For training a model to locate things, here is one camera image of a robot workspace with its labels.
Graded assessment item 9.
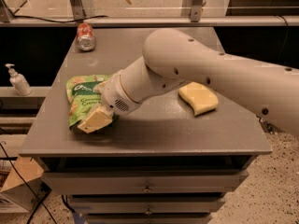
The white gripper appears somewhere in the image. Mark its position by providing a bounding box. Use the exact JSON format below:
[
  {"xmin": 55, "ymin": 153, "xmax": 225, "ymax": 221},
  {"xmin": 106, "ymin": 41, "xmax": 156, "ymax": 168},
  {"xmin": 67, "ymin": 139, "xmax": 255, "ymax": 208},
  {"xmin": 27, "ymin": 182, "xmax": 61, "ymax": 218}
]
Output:
[{"xmin": 78, "ymin": 71, "xmax": 140, "ymax": 133}]

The green rice chip bag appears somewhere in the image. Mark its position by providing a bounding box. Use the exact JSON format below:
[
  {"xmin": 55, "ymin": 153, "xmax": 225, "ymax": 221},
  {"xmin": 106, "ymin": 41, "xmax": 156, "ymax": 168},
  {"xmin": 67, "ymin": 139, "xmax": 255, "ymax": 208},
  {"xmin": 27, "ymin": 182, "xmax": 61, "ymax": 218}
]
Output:
[{"xmin": 66, "ymin": 75, "xmax": 118, "ymax": 131}]

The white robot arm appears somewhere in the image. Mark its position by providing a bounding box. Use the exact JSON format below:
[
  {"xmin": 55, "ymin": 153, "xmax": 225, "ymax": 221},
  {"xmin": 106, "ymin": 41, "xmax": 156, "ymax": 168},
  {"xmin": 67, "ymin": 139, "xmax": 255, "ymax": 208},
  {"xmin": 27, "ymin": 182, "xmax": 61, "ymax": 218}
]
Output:
[{"xmin": 78, "ymin": 29, "xmax": 299, "ymax": 135}]

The orange soda can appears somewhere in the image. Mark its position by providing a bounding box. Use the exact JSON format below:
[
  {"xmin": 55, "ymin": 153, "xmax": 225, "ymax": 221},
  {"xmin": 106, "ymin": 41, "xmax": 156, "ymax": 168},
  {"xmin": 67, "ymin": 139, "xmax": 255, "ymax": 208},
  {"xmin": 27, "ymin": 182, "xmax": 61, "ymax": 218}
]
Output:
[{"xmin": 77, "ymin": 23, "xmax": 95, "ymax": 51}]

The white pump dispenser bottle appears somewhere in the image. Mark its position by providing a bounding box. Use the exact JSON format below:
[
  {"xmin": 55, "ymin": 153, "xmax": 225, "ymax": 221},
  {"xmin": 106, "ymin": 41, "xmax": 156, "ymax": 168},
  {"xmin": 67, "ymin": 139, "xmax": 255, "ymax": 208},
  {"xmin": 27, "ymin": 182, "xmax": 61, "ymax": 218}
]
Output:
[{"xmin": 6, "ymin": 63, "xmax": 32, "ymax": 96}]

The grey drawer cabinet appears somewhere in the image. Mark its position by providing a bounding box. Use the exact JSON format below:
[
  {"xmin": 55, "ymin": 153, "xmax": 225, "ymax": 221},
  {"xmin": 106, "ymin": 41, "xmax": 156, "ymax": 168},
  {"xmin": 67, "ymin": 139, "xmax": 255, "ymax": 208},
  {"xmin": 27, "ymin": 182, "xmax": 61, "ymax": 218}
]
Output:
[{"xmin": 21, "ymin": 28, "xmax": 272, "ymax": 224}]

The top drawer knob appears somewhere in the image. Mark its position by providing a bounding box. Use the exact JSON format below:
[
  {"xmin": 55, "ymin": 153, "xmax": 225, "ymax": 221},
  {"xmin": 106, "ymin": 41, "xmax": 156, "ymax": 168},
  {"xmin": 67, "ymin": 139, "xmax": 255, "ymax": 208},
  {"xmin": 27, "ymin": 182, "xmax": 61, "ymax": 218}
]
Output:
[{"xmin": 142, "ymin": 186, "xmax": 152, "ymax": 193}]

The drawer knob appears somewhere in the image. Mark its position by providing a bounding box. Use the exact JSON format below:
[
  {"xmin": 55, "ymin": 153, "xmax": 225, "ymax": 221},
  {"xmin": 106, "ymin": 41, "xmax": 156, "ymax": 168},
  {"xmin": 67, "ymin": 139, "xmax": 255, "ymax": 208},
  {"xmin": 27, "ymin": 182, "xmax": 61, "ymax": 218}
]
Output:
[
  {"xmin": 144, "ymin": 209, "xmax": 153, "ymax": 216},
  {"xmin": 142, "ymin": 186, "xmax": 152, "ymax": 193}
]

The yellow sponge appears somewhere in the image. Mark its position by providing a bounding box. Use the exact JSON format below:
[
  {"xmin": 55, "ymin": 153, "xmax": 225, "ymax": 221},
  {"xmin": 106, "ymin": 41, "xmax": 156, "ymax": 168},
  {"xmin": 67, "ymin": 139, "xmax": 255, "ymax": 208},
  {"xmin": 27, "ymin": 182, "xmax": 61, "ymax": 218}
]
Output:
[{"xmin": 178, "ymin": 82, "xmax": 219, "ymax": 116}]

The cardboard box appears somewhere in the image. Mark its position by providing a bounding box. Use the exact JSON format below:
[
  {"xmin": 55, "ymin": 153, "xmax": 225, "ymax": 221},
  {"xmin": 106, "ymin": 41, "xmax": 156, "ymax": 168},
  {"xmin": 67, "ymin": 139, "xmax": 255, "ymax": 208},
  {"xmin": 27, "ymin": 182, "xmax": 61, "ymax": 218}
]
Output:
[{"xmin": 0, "ymin": 157, "xmax": 45, "ymax": 214}]

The middle drawer knob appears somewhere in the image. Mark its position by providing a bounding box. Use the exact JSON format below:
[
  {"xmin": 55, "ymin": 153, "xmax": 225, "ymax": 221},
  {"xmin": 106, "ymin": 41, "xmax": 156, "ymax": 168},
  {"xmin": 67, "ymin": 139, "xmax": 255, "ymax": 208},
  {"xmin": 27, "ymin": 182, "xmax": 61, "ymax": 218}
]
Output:
[{"xmin": 144, "ymin": 209, "xmax": 153, "ymax": 216}]

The black cable on railing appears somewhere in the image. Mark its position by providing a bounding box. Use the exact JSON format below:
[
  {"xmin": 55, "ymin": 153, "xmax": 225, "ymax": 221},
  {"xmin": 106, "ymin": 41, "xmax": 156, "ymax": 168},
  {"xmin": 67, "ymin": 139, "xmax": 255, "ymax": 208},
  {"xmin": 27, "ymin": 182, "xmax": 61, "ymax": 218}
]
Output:
[{"xmin": 12, "ymin": 14, "xmax": 108, "ymax": 24}]

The black cable on floor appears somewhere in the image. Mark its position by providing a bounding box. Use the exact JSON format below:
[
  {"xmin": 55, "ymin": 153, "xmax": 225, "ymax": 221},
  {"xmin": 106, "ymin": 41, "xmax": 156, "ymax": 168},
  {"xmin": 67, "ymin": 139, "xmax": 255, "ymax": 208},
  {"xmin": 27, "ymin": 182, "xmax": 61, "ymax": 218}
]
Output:
[{"xmin": 0, "ymin": 142, "xmax": 59, "ymax": 224}]

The grey metal railing frame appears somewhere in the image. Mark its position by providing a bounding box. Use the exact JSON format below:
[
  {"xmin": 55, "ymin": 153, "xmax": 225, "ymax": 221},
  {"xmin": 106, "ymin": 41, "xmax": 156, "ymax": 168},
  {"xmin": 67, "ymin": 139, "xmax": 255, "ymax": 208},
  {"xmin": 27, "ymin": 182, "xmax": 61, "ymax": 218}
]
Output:
[{"xmin": 1, "ymin": 0, "xmax": 299, "ymax": 27}]

